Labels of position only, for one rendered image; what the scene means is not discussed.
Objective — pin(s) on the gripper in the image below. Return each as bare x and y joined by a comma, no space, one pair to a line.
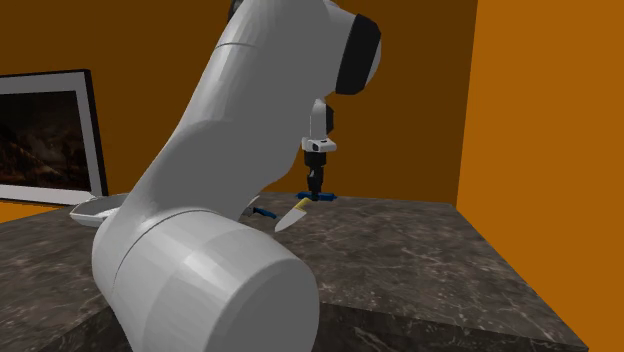
314,168

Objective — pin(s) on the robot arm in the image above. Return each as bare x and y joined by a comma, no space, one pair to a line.
219,170

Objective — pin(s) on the blue flat tool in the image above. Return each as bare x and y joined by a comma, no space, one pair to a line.
327,196

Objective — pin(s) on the white bowl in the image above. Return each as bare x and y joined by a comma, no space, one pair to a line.
95,209

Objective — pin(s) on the framed dark wall picture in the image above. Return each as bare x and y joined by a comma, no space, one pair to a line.
44,141

